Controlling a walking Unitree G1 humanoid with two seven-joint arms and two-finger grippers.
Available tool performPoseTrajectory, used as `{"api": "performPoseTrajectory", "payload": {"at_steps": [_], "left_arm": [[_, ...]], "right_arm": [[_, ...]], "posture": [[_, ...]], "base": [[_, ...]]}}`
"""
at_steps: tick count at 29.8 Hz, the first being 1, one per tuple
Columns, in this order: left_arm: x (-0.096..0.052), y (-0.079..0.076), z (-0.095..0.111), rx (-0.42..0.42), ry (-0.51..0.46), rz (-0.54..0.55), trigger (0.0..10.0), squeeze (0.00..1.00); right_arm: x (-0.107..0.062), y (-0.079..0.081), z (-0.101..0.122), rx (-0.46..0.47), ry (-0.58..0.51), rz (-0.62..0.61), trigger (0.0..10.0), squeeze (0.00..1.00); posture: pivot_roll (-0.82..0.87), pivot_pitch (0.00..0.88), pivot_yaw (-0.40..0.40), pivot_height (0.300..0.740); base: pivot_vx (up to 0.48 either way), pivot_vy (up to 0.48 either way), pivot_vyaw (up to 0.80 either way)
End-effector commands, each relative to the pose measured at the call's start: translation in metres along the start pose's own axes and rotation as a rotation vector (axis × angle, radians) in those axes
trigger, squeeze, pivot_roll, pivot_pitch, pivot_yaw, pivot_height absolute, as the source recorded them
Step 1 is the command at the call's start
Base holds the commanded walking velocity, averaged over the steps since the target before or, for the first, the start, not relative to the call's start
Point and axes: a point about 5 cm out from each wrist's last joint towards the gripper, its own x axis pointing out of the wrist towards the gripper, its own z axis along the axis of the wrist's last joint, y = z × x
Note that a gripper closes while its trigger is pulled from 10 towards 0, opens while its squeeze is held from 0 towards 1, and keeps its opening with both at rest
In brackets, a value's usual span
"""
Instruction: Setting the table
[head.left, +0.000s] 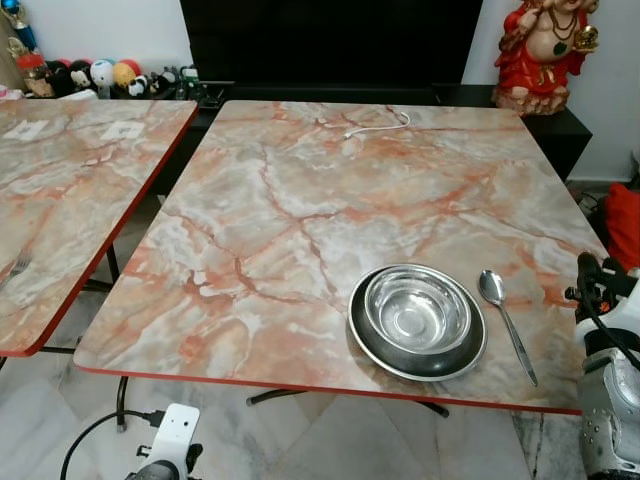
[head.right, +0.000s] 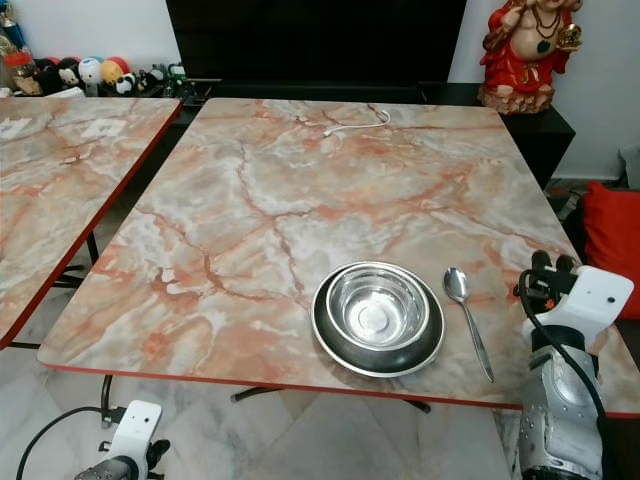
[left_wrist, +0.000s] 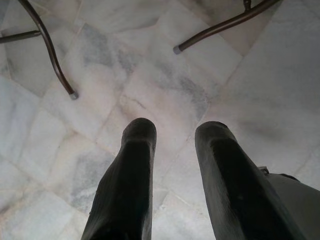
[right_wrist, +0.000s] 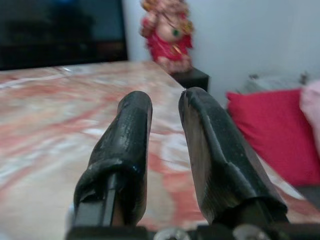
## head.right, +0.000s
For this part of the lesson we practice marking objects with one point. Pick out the stainless steel plate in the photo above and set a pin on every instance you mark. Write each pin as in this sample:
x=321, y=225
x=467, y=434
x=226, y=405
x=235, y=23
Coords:
x=430, y=352

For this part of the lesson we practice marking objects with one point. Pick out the red cushion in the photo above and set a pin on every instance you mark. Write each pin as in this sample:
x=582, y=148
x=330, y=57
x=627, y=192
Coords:
x=613, y=245

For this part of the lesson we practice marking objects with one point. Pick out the yellow and red toy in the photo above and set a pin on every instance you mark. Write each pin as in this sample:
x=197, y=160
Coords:
x=115, y=70

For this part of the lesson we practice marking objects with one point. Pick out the stainless steel spoon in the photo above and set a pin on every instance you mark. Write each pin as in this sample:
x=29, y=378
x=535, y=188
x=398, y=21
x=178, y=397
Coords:
x=456, y=283

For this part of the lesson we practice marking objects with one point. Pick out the stainless steel bowl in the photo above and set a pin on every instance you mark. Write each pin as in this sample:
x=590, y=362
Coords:
x=377, y=306

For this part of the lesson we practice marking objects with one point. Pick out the black television screen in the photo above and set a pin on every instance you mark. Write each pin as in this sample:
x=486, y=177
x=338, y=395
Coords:
x=315, y=40

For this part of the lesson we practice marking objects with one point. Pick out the blue and gold figurine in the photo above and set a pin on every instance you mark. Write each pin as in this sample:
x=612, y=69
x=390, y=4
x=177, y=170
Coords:
x=11, y=28

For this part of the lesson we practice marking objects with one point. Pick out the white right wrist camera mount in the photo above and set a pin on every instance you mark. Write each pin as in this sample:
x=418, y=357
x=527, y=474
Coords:
x=592, y=300

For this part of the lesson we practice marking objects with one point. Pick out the small panda toy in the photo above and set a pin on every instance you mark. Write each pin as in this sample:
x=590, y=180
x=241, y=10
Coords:
x=126, y=85

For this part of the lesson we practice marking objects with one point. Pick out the red laughing Buddha statue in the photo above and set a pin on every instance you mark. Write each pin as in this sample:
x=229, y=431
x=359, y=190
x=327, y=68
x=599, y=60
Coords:
x=525, y=58

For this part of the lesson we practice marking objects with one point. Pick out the black plush toy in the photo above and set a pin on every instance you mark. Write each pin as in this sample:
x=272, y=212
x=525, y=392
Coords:
x=52, y=75

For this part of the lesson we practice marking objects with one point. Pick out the white paper sticker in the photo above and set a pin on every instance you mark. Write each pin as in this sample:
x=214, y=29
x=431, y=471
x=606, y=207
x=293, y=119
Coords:
x=103, y=128
x=14, y=127

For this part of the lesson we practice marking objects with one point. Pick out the white round head toy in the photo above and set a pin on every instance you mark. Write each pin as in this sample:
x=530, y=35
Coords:
x=91, y=70

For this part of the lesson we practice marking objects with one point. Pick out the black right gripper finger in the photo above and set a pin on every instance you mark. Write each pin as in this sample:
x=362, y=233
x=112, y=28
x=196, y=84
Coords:
x=566, y=264
x=541, y=264

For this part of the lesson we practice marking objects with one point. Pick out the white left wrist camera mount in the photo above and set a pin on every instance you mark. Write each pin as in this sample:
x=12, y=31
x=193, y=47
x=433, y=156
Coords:
x=138, y=425

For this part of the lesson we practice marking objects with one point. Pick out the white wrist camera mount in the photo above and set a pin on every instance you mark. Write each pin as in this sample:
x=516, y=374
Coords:
x=592, y=300
x=138, y=425

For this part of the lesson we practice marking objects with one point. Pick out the black metal table frame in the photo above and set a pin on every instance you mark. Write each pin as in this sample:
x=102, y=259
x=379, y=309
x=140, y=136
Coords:
x=93, y=248

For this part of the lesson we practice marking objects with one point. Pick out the small green toy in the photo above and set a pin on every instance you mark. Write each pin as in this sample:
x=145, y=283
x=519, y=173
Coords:
x=176, y=76

